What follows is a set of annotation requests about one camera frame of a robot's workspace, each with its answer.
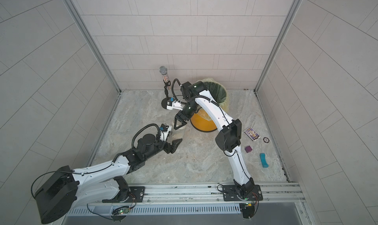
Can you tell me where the clear oatmeal jar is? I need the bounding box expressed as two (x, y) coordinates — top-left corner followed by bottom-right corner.
(172, 126), (186, 140)

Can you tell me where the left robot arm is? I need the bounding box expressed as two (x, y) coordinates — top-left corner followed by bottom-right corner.
(31, 124), (182, 225)

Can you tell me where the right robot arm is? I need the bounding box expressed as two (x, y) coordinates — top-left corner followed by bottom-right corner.
(172, 81), (259, 201)

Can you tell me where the orange trash bin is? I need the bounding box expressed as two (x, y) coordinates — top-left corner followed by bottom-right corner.
(191, 107), (217, 132)

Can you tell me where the microphone on black stand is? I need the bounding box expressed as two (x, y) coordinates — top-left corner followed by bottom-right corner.
(159, 66), (174, 110)

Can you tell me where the purple patterned card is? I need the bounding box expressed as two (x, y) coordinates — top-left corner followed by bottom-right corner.
(244, 127), (260, 141)

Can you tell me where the small purple cube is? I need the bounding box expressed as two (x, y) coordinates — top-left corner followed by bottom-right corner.
(245, 146), (253, 153)

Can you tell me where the left circuit board module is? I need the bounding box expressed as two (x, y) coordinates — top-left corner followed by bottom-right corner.
(111, 206), (130, 222)

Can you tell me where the circuit board module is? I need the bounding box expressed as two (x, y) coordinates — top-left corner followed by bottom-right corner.
(111, 206), (130, 222)
(239, 203), (258, 220)

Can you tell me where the teal curved block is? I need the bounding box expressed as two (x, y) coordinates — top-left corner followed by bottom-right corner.
(259, 153), (269, 168)

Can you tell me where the right circuit board module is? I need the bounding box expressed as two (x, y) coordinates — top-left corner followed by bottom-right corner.
(239, 203), (258, 220)

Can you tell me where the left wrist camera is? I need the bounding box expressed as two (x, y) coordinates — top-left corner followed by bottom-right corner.
(159, 124), (172, 142)

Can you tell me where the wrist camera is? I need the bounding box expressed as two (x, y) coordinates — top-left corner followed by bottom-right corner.
(165, 97), (184, 110)
(159, 124), (172, 142)

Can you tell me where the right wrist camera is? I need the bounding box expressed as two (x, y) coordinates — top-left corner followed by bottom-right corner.
(165, 97), (184, 110)

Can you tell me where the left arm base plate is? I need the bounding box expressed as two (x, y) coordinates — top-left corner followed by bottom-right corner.
(102, 186), (146, 203)

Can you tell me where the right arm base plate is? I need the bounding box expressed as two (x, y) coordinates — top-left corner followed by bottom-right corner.
(217, 184), (263, 201)

